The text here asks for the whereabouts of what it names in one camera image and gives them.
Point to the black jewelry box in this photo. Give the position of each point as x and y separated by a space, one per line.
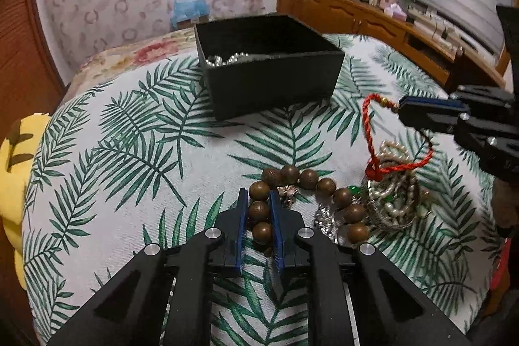
275 86

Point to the wooden louvered wardrobe door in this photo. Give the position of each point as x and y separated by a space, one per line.
24 58

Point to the floral blanket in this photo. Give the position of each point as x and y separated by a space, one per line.
121 58

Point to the yellow plush toy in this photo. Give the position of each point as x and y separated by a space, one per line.
16 184

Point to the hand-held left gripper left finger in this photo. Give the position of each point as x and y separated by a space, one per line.
242 224

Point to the blue plastic bag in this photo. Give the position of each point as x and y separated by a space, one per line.
188 8

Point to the long wooden cabinet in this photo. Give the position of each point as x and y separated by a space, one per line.
365 17

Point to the pink tissue box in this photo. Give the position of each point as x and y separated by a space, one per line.
395 11

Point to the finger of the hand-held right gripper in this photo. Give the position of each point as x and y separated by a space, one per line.
429 121
429 103

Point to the small metal flower charm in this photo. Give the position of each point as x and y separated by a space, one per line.
288 195

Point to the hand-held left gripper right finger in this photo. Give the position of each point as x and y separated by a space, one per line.
277 232

